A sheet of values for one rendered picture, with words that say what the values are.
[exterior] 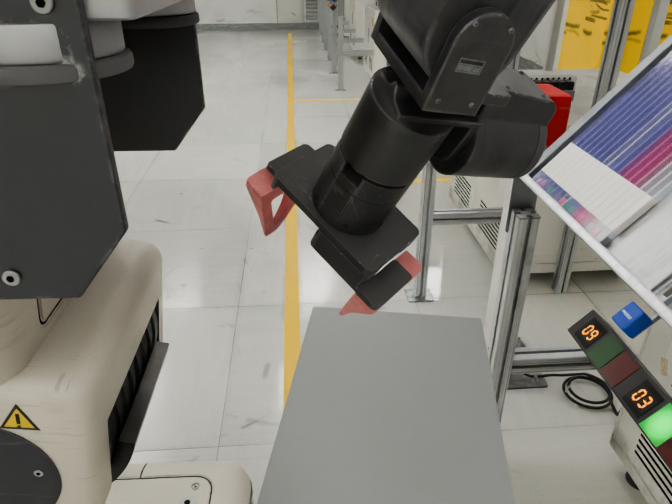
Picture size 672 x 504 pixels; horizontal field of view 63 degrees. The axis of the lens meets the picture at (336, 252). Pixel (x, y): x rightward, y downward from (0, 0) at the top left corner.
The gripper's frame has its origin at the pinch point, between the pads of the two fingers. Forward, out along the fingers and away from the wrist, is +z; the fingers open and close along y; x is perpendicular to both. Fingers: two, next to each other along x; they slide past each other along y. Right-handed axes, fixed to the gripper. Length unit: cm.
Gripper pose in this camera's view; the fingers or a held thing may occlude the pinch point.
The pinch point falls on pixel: (310, 266)
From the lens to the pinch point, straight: 47.9
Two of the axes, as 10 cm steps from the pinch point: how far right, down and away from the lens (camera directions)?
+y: -6.8, -7.1, 1.7
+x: -6.4, 4.7, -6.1
